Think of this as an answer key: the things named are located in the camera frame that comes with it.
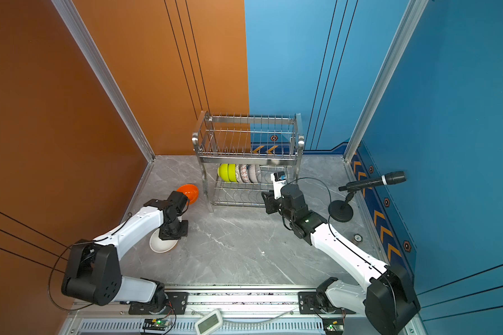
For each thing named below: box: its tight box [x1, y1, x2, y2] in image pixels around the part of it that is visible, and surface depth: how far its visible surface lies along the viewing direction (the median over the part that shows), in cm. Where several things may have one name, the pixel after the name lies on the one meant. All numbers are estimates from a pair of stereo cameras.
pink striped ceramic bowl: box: [248, 164, 262, 183], surface depth 101 cm
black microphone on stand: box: [328, 170, 407, 223], surface depth 79 cm
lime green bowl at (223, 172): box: [217, 163, 231, 183], surface depth 102 cm
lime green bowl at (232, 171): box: [227, 163, 238, 183], surface depth 101 cm
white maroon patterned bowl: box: [236, 163, 243, 183], surface depth 101 cm
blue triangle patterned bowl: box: [238, 164, 251, 183], surface depth 101 cm
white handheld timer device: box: [194, 309, 223, 335], surface depth 69 cm
